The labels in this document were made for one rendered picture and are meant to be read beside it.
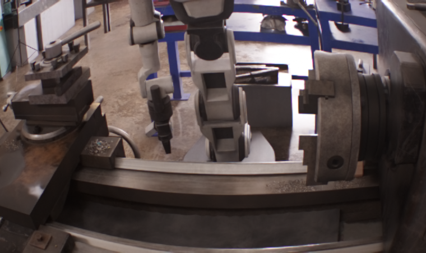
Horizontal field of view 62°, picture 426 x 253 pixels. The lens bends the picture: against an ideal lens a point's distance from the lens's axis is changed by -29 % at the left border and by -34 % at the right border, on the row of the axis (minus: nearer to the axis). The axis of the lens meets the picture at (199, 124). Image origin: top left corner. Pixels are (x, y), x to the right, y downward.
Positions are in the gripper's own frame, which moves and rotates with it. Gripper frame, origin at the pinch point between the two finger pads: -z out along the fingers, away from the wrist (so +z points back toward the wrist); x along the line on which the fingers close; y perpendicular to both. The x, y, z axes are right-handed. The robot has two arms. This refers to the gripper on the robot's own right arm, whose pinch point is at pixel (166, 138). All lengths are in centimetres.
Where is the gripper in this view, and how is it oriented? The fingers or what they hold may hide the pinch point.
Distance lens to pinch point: 197.0
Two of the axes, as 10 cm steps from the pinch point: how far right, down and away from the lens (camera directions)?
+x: 0.8, 5.5, -8.3
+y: 9.9, -1.6, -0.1
